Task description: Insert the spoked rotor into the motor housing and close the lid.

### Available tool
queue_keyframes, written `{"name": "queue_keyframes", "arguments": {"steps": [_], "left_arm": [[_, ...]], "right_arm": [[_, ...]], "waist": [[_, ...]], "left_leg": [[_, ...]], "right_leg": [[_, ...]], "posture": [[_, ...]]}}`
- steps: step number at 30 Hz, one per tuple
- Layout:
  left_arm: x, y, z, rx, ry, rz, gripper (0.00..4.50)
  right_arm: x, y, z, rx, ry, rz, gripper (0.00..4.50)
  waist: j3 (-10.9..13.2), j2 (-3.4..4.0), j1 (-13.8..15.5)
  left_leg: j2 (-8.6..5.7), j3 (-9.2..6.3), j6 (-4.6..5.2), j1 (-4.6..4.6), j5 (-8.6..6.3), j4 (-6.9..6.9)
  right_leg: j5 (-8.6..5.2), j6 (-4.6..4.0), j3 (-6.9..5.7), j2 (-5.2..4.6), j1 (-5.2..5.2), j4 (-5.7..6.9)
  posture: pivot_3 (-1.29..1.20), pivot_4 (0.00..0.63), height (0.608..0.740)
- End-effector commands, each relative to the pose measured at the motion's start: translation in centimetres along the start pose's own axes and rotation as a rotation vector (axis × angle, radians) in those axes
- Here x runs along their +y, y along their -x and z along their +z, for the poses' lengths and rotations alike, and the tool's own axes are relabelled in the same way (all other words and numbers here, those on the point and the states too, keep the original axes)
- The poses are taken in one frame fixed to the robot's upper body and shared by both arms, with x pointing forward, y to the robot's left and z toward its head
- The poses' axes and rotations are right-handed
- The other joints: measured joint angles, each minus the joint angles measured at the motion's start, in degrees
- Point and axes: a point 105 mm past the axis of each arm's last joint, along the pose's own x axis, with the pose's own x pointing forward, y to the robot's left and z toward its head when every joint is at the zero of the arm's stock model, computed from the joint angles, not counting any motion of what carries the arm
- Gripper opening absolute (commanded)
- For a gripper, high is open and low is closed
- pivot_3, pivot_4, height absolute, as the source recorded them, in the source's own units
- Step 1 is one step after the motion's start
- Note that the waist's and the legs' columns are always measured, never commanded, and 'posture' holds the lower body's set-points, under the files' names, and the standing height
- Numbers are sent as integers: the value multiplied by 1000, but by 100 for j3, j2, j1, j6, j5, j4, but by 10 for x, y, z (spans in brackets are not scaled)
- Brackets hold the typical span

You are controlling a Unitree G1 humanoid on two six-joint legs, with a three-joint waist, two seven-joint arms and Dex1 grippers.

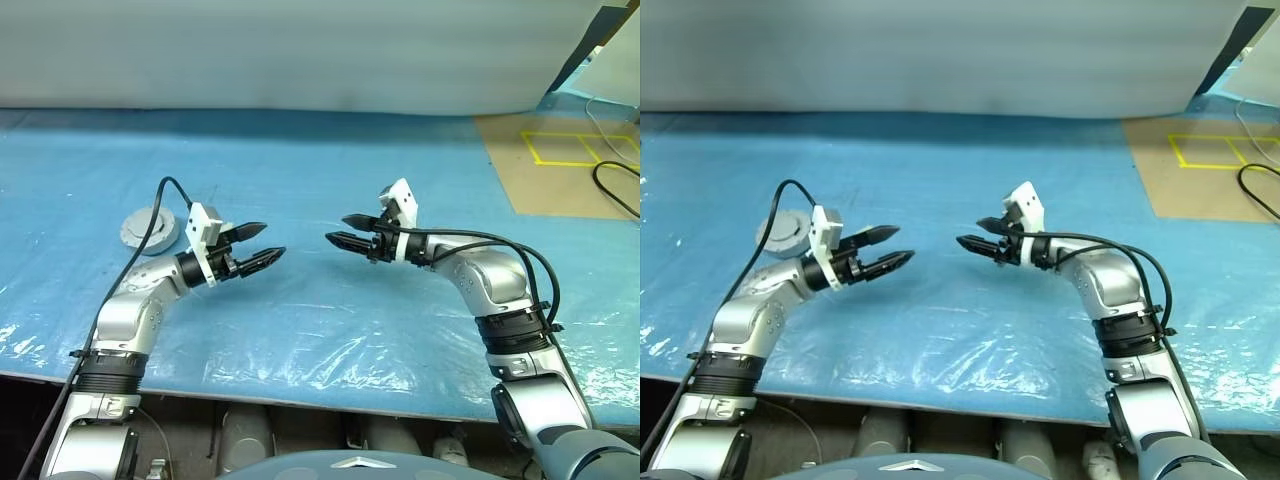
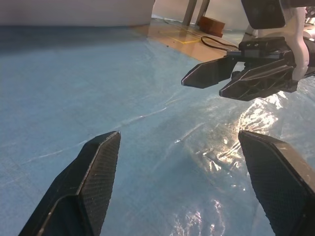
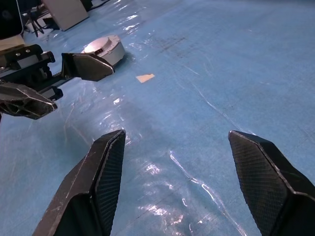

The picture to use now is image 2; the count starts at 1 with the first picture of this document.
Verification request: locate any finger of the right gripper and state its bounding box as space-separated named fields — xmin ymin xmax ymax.
xmin=181 ymin=55 xmax=241 ymax=89
xmin=218 ymin=63 xmax=299 ymax=102

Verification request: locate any brown wooden block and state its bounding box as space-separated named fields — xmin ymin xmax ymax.
xmin=196 ymin=16 xmax=226 ymax=37

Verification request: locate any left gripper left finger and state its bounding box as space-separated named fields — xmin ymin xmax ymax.
xmin=18 ymin=130 xmax=122 ymax=236

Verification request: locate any white backdrop board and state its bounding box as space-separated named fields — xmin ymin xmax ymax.
xmin=0 ymin=0 xmax=156 ymax=28

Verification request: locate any grey metal stand leg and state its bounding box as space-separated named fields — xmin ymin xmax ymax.
xmin=196 ymin=0 xmax=211 ymax=19
xmin=183 ymin=0 xmax=197 ymax=26

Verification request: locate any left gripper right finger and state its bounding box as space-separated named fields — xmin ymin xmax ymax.
xmin=238 ymin=129 xmax=315 ymax=236

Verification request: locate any black loose cable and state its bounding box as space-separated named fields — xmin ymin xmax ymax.
xmin=200 ymin=35 xmax=241 ymax=53

